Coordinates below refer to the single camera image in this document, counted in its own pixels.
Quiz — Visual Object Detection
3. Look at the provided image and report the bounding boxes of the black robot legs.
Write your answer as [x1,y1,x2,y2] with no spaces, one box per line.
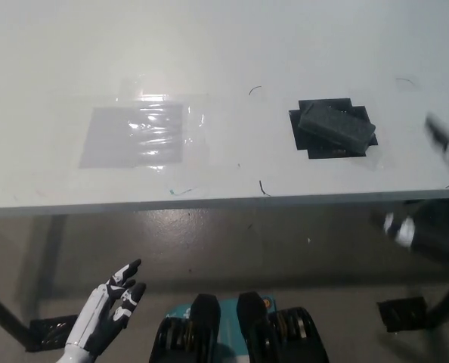
[148,290,331,363]

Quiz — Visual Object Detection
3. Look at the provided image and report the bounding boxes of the black tape marked spot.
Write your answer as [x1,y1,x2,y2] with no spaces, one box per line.
[287,98,379,160]

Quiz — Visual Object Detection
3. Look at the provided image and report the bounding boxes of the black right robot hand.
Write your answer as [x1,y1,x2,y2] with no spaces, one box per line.
[371,111,449,270]

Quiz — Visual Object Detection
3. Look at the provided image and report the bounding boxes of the clear plastic film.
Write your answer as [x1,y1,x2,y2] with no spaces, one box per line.
[114,77,211,173]

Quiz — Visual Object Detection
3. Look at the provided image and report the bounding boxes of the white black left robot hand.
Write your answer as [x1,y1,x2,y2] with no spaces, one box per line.
[66,259,147,359]

